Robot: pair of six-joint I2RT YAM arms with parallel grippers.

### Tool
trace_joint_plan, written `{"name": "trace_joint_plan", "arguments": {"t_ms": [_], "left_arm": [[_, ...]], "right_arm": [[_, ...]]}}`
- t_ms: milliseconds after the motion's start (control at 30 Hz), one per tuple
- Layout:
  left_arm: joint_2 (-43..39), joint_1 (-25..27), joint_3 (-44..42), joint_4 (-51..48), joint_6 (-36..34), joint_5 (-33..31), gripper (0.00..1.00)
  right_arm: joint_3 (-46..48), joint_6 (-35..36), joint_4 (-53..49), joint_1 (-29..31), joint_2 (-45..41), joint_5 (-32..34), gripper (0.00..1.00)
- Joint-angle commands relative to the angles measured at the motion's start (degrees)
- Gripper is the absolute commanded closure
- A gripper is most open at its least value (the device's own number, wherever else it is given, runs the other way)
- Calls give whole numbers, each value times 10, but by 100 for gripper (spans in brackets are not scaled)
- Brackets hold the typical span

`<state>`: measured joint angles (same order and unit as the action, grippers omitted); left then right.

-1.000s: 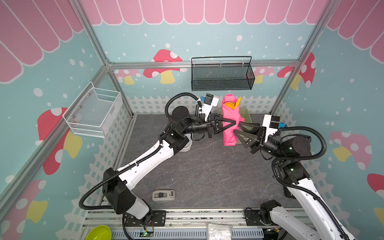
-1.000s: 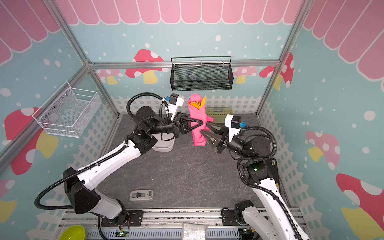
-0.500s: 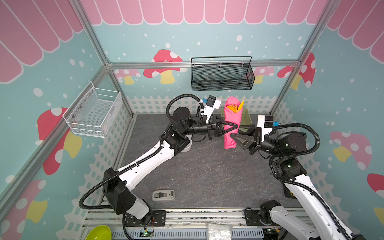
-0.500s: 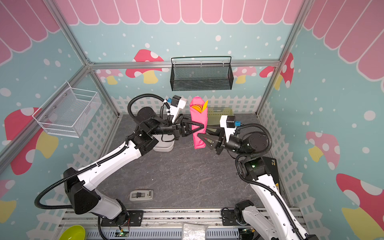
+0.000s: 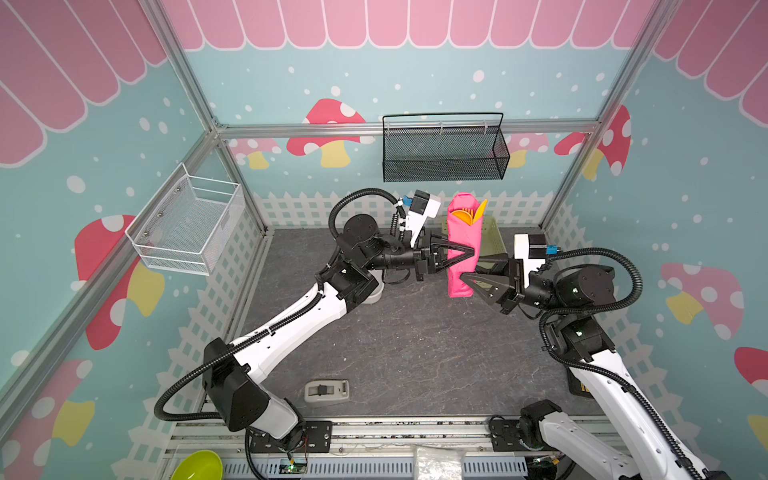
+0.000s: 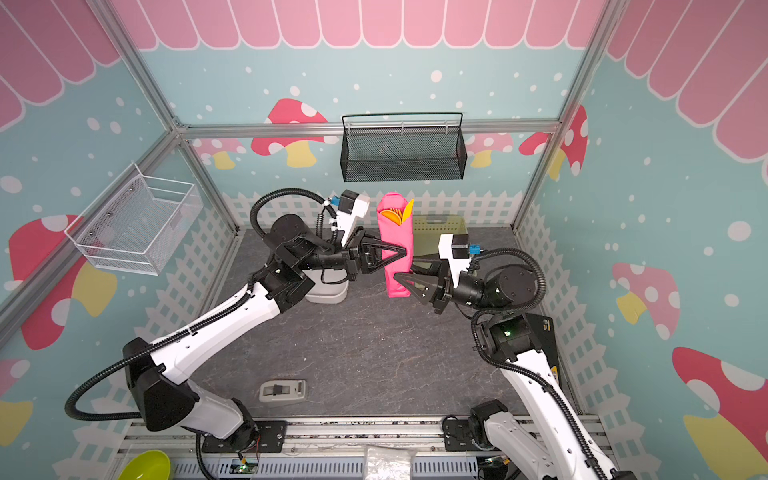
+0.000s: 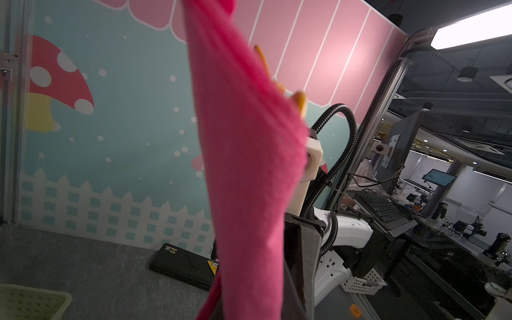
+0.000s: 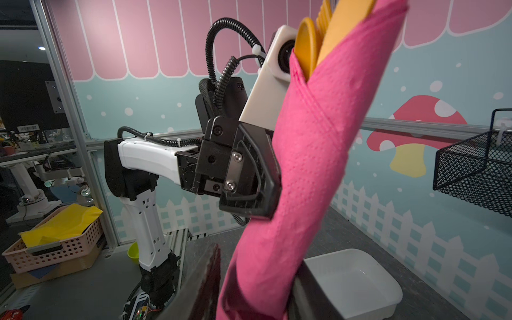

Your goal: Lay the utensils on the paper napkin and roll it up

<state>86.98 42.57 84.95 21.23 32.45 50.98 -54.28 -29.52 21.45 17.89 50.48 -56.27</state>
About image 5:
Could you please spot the white wire wall basket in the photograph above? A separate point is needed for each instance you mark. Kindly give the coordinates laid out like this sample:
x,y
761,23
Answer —
x,y
186,225

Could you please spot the white plastic tub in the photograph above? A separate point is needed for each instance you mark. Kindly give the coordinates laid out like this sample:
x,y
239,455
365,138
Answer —
x,y
372,293

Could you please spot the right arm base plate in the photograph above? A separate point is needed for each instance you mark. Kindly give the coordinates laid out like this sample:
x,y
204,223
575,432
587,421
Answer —
x,y
509,434

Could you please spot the clear plastic bag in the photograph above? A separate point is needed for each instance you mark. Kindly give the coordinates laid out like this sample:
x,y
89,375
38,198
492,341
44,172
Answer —
x,y
437,464

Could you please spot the green perforated plastic basket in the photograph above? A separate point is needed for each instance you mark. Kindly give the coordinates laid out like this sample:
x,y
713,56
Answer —
x,y
492,245

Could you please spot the grey switch box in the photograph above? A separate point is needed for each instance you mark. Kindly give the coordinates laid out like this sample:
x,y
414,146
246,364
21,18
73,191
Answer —
x,y
327,392

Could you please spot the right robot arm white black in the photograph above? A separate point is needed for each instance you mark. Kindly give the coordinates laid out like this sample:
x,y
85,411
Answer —
x,y
570,289

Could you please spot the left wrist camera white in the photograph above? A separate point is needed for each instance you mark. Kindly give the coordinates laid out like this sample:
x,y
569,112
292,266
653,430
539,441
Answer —
x,y
421,207

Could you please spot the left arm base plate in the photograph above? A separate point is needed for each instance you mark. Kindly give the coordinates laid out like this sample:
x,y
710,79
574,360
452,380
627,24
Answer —
x,y
308,437

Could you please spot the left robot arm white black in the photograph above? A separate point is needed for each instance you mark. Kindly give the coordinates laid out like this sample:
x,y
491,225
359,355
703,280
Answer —
x,y
227,385

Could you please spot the orange plastic knife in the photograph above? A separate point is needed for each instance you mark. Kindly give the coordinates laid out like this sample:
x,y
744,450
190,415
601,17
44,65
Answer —
x,y
479,212

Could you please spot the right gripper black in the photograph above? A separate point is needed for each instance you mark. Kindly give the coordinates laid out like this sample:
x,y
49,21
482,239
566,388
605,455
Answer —
x,y
513,289

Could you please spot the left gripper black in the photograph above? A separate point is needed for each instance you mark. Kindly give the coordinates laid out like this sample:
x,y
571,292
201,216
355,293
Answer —
x,y
426,259

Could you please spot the black flat box yellow label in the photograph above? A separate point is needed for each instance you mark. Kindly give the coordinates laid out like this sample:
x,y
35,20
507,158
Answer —
x,y
575,386

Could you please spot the black mesh wall basket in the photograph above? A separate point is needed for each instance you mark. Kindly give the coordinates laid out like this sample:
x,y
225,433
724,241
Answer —
x,y
450,146

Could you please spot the lime green bowl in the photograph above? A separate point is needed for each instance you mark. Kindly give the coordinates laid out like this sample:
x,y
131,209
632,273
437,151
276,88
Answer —
x,y
201,465

